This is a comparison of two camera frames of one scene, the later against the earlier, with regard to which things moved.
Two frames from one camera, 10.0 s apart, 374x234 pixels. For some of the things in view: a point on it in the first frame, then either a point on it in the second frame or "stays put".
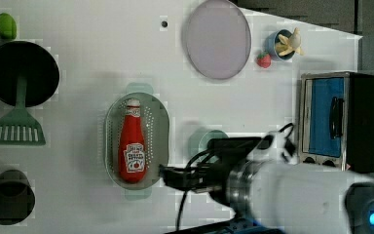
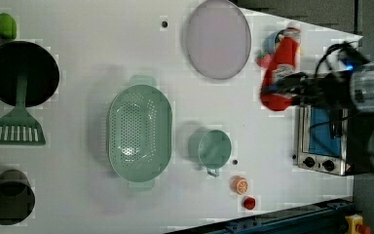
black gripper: [210, 173] to [331, 90]
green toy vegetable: [7, 26] stays put
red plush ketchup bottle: [132, 147] to [286, 53]
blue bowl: [271, 45] stays put
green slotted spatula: [18, 127] stays put
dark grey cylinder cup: [11, 198] stays put
